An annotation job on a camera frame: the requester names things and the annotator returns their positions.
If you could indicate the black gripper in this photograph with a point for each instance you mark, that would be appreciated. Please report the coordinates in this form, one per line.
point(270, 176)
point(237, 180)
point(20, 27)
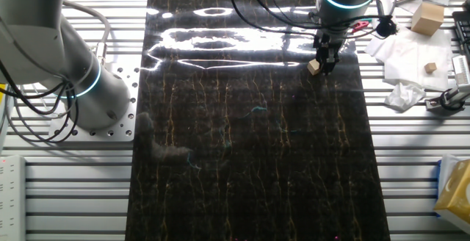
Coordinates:
point(328, 40)

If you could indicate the small wooden block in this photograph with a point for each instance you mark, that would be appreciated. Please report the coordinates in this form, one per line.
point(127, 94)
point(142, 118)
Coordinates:
point(314, 67)

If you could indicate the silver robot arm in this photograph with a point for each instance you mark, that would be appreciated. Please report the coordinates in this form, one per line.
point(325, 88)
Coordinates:
point(36, 31)

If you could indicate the red plastic clip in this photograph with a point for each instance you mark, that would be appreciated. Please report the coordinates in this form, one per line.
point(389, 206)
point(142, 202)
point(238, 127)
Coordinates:
point(360, 25)

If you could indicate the crumpled white tissue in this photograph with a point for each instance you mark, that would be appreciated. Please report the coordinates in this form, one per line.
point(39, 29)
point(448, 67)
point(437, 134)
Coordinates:
point(404, 96)

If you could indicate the tiny wooden cube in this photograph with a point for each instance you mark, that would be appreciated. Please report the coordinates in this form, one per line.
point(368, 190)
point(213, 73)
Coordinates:
point(430, 68)

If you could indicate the large wooden cube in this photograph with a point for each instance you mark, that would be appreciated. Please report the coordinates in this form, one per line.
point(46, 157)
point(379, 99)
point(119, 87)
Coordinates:
point(427, 18)

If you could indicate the black marble pattern mat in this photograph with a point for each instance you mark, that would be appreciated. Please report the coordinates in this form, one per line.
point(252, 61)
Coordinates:
point(238, 160)

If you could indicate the black keyboard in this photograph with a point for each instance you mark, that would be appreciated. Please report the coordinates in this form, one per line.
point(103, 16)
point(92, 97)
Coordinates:
point(463, 31)

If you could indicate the yellow tissue box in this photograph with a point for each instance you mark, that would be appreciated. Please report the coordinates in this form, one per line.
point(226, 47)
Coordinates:
point(457, 193)

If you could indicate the yellow plastic piece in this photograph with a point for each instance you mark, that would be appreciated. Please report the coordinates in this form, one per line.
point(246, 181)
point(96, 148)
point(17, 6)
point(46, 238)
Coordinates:
point(2, 92)

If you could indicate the white power strip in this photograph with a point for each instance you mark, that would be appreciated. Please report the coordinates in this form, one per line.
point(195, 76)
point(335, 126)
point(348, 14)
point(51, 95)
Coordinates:
point(12, 197)

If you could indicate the grey camera stand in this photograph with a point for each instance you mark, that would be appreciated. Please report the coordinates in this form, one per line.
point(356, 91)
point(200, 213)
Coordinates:
point(433, 104)

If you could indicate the ribbed silver camera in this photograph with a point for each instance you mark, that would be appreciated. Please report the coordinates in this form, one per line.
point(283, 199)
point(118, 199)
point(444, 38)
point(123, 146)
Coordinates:
point(462, 70)

